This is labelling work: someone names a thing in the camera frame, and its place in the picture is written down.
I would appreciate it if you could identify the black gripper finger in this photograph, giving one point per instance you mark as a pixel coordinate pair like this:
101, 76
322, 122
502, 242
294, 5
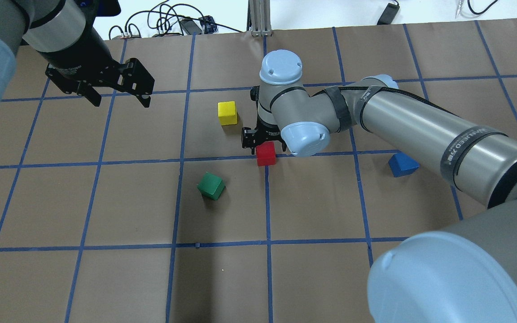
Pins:
282, 144

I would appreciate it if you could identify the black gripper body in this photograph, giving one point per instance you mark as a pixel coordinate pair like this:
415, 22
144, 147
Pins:
266, 132

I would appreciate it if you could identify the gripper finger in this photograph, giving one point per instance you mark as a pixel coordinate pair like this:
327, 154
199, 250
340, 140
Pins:
88, 92
144, 99

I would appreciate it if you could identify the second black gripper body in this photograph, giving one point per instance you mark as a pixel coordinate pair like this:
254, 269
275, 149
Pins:
75, 52

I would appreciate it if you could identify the red wooden block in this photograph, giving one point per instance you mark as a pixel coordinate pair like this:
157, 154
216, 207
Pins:
266, 154

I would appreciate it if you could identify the yellow wooden block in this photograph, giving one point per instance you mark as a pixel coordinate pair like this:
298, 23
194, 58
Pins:
227, 113

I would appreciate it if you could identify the green wooden block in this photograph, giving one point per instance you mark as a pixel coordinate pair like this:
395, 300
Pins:
211, 186

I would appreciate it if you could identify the blue wooden block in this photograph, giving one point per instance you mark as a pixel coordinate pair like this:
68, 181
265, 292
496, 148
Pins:
402, 165

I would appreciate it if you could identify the brown paper mat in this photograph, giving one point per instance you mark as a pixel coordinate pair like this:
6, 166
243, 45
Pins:
117, 232

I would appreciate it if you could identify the black power adapter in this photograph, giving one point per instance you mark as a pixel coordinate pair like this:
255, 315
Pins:
389, 13

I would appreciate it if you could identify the aluminium frame post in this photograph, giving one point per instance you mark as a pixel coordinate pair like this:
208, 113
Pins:
259, 18

